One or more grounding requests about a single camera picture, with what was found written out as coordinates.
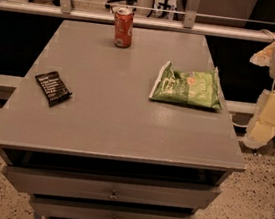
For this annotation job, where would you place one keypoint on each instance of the middle grey drawer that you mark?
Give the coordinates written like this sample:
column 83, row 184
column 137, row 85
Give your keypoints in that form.
column 82, row 210

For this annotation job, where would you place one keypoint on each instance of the green jalapeno chip bag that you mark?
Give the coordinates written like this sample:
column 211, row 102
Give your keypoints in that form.
column 195, row 88

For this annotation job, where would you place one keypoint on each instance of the red coke can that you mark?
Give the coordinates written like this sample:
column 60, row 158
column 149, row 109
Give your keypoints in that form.
column 123, row 27

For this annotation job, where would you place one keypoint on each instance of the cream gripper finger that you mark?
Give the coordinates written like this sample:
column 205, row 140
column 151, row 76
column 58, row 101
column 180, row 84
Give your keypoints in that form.
column 261, row 127
column 264, row 56

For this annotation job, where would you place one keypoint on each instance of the black snack bar wrapper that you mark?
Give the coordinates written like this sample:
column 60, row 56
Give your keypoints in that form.
column 53, row 87

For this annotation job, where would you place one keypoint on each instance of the top grey drawer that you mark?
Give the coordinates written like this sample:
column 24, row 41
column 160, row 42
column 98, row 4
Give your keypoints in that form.
column 111, row 189

